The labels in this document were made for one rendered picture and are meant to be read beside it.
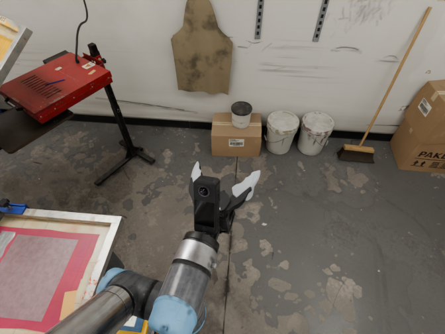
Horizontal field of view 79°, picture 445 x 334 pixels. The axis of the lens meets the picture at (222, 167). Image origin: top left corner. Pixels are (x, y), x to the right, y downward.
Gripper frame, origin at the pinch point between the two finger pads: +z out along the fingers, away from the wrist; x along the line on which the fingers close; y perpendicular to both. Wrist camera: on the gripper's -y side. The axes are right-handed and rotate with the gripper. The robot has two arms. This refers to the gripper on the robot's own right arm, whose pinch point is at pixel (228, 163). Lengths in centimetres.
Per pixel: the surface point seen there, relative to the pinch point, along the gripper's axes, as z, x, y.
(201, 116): 178, -99, 137
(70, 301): -30, -66, 64
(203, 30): 174, -77, 43
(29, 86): 72, -163, 35
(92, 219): 3, -76, 59
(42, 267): -22, -86, 61
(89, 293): -26, -58, 61
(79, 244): -8, -77, 62
